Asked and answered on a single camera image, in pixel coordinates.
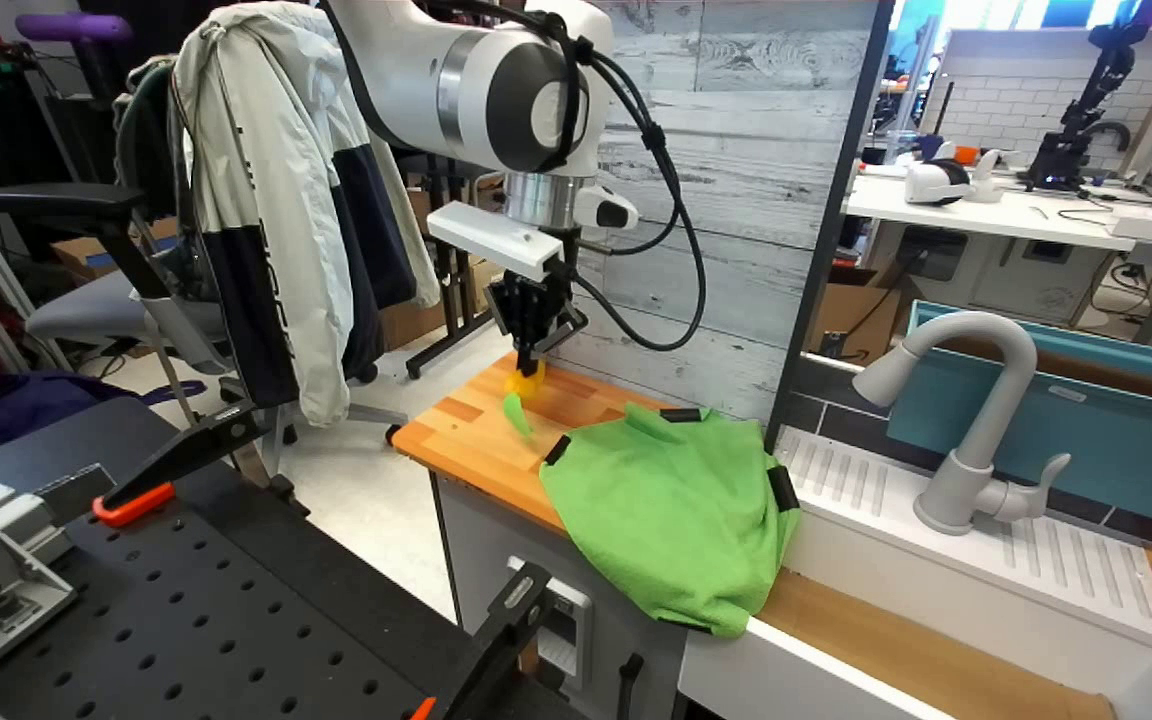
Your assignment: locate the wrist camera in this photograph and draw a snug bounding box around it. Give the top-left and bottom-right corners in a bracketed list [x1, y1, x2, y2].
[426, 202, 564, 283]

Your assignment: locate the black clamp with orange handle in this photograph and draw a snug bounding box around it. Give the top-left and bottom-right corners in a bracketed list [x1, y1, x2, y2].
[406, 562, 557, 720]
[91, 400, 273, 529]

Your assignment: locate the white desk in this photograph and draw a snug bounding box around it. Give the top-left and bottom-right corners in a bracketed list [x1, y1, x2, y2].
[842, 173, 1152, 353]

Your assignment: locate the carrot plush toy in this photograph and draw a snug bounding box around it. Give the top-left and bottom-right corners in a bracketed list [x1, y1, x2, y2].
[501, 358, 549, 441]

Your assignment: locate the white sink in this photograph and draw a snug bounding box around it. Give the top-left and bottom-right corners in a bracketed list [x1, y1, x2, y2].
[676, 425, 1152, 720]

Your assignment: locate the cardboard box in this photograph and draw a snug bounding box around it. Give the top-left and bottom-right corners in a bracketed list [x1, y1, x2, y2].
[50, 215, 179, 283]
[806, 282, 903, 367]
[376, 180, 509, 353]

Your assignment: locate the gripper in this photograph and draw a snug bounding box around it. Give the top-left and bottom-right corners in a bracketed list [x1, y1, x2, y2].
[484, 255, 589, 379]

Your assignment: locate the white headset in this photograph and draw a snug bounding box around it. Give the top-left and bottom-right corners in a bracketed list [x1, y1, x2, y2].
[903, 158, 973, 207]

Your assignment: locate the wood print backdrop panel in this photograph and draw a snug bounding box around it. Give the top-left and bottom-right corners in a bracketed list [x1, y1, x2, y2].
[536, 0, 899, 443]

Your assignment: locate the black stand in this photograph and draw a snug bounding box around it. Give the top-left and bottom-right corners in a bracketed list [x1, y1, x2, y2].
[404, 150, 499, 381]

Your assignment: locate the white and navy jacket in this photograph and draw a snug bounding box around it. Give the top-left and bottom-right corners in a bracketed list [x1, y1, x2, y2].
[171, 0, 443, 429]

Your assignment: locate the office chair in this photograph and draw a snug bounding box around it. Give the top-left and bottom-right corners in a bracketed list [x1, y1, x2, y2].
[0, 55, 409, 493]

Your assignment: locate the purple bag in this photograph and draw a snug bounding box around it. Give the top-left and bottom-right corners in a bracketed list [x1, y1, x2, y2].
[0, 370, 209, 448]

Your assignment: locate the teal panel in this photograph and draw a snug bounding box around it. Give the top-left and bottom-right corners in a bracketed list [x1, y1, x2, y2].
[886, 300, 1152, 530]

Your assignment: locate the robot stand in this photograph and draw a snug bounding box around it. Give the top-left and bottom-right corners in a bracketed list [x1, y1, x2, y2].
[0, 398, 587, 720]

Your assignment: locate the grey tap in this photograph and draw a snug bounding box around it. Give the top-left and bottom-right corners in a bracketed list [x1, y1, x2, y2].
[853, 310, 1073, 537]

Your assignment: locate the grey tap lever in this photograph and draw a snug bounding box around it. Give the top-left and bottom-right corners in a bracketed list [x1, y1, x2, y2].
[994, 453, 1073, 523]

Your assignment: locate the green towel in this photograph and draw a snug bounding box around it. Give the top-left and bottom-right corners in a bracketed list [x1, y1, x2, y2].
[539, 403, 802, 639]

